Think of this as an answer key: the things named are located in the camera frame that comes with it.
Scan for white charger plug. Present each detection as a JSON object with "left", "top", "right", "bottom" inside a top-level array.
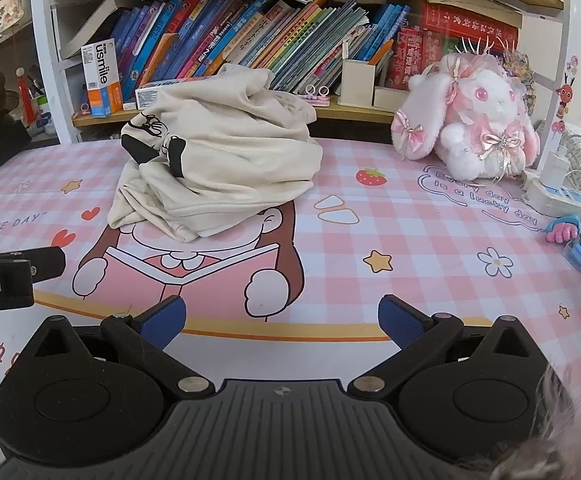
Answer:
[{"left": 539, "top": 146, "right": 569, "bottom": 188}]

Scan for red bee wall sticker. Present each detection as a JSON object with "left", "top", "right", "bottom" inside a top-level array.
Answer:
[{"left": 553, "top": 70, "right": 577, "bottom": 133}]

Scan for thick red books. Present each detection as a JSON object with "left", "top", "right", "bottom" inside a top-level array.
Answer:
[{"left": 388, "top": 0, "right": 521, "bottom": 91}]

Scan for pink white plush bunny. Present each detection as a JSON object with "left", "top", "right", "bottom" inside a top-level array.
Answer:
[{"left": 391, "top": 52, "right": 541, "bottom": 181}]

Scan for cream pen holder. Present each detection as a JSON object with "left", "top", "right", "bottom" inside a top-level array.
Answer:
[{"left": 341, "top": 58, "right": 376, "bottom": 108}]

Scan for person's fluffy sleeve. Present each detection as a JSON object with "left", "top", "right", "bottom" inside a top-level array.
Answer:
[{"left": 471, "top": 360, "right": 581, "bottom": 480}]

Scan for pink plaid desk mat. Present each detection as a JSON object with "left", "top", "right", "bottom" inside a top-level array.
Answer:
[{"left": 0, "top": 132, "right": 581, "bottom": 480}]

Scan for tall white orange box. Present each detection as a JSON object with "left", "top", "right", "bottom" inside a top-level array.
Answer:
[{"left": 80, "top": 38, "right": 124, "bottom": 118}]

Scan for wooden bookshelf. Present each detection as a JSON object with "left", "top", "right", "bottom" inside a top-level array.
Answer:
[{"left": 30, "top": 0, "right": 571, "bottom": 143}]

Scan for white power strip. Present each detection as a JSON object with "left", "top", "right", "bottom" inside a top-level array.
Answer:
[{"left": 525, "top": 175, "right": 581, "bottom": 218}]

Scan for red tassel ornament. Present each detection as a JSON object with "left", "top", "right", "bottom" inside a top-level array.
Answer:
[{"left": 16, "top": 67, "right": 37, "bottom": 126}]

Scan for glittery ornament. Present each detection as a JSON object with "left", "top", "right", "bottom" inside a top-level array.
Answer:
[{"left": 501, "top": 40, "right": 536, "bottom": 116}]

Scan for cream t-shirt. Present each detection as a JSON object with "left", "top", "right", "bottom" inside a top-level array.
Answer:
[{"left": 106, "top": 63, "right": 324, "bottom": 243}]

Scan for flat white orange box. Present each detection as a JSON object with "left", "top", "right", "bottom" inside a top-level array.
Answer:
[{"left": 134, "top": 77, "right": 221, "bottom": 108}]

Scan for blue pink toy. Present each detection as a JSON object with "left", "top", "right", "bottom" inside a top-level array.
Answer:
[{"left": 545, "top": 214, "right": 581, "bottom": 245}]

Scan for small cream box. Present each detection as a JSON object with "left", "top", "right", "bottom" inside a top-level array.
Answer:
[{"left": 373, "top": 86, "right": 411, "bottom": 111}]

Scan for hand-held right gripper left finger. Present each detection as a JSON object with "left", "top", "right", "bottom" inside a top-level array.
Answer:
[{"left": 23, "top": 296, "right": 215, "bottom": 402}]

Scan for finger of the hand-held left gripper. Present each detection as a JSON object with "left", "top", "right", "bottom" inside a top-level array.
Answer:
[{"left": 0, "top": 247, "right": 66, "bottom": 282}]

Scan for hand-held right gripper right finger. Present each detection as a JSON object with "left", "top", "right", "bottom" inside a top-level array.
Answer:
[{"left": 349, "top": 295, "right": 546, "bottom": 402}]

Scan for row of colourful books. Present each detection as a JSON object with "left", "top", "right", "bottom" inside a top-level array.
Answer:
[{"left": 60, "top": 0, "right": 411, "bottom": 106}]

